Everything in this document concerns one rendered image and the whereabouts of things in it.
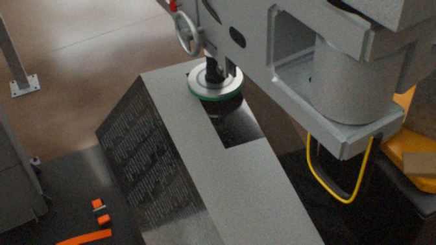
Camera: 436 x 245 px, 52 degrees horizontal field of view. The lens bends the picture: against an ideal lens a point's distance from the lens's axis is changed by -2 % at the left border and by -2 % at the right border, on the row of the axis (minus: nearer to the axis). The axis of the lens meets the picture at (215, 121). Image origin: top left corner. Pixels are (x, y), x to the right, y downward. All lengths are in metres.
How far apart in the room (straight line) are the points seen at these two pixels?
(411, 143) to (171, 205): 0.90
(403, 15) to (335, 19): 0.18
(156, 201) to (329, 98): 0.80
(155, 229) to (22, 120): 1.88
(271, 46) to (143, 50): 2.53
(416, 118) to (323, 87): 0.83
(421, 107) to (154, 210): 1.01
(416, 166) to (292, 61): 0.69
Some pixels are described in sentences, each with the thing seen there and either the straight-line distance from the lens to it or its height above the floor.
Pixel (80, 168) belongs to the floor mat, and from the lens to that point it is 2.78.
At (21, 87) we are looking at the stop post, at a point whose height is 0.02.
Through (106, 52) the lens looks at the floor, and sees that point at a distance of 3.66.
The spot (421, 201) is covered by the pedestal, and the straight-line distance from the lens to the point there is 1.68.
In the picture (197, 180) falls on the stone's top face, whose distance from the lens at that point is 1.47.
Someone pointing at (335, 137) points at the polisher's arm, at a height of 1.27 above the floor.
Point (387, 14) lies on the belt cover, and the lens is 0.77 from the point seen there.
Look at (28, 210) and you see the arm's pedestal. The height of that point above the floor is 0.08.
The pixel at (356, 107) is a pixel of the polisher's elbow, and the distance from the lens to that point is 1.01.
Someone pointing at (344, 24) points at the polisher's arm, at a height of 1.55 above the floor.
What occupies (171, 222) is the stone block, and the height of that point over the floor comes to 0.76.
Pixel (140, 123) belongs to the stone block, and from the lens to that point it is 1.79.
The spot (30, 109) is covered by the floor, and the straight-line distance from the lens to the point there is 3.34.
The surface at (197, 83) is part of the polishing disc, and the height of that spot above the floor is 0.92.
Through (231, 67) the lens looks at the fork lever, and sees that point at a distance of 1.45.
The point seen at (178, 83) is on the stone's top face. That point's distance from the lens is 1.84.
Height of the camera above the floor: 2.01
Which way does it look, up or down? 44 degrees down
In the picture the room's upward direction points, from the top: 4 degrees counter-clockwise
